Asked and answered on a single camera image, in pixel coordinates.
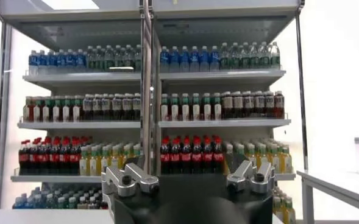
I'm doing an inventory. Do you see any red capped cola bottle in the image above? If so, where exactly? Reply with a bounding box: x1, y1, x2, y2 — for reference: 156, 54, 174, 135
60, 138, 71, 176
69, 138, 81, 176
202, 136, 213, 175
49, 138, 61, 176
191, 136, 203, 175
212, 136, 224, 174
38, 138, 50, 176
18, 140, 30, 176
29, 139, 40, 176
160, 137, 171, 175
181, 136, 192, 175
170, 137, 182, 175

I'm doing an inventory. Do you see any green label water bottle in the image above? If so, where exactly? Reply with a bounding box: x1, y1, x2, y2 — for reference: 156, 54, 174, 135
113, 45, 124, 72
269, 41, 281, 70
132, 44, 143, 72
34, 196, 46, 210
229, 42, 240, 71
258, 41, 270, 70
104, 45, 115, 72
123, 44, 133, 72
239, 42, 250, 71
85, 46, 96, 72
219, 43, 230, 71
94, 46, 105, 72
44, 196, 57, 210
249, 41, 260, 70

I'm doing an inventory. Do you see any white capped dark tea bottle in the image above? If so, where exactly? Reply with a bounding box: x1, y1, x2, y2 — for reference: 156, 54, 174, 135
82, 94, 94, 121
274, 90, 285, 119
101, 93, 112, 121
132, 93, 142, 121
254, 90, 265, 119
121, 93, 133, 121
92, 94, 103, 121
264, 90, 275, 119
111, 93, 123, 121
232, 91, 244, 119
243, 91, 254, 119
221, 91, 233, 119

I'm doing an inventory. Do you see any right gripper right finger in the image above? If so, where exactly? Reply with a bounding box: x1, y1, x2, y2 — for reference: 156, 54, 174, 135
226, 152, 277, 195

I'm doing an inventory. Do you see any green capped tea bottle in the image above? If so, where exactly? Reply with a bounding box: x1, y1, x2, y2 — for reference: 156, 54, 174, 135
212, 93, 222, 121
170, 93, 180, 121
41, 96, 52, 122
160, 93, 170, 121
32, 96, 43, 122
51, 96, 62, 122
180, 93, 191, 121
71, 95, 82, 122
201, 93, 212, 121
23, 96, 34, 122
191, 93, 201, 121
61, 96, 72, 122

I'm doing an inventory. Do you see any pale yellow drink bottle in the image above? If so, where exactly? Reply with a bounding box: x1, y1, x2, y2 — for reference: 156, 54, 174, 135
283, 199, 296, 224
272, 196, 284, 224

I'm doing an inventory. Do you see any grey metal shelving unit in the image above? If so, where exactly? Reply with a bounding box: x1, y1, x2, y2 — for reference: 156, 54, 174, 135
0, 0, 152, 211
147, 0, 305, 224

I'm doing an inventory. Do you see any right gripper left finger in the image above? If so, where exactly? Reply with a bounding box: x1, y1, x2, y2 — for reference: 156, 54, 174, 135
101, 155, 161, 198

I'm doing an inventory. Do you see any grey metal shelf board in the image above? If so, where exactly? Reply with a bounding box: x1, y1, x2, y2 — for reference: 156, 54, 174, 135
160, 69, 286, 85
23, 72, 142, 91
273, 172, 296, 181
10, 175, 102, 183
17, 121, 142, 130
158, 119, 292, 128

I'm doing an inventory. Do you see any grey metal frame table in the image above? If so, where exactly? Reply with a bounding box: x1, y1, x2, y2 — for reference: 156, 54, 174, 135
296, 170, 359, 224

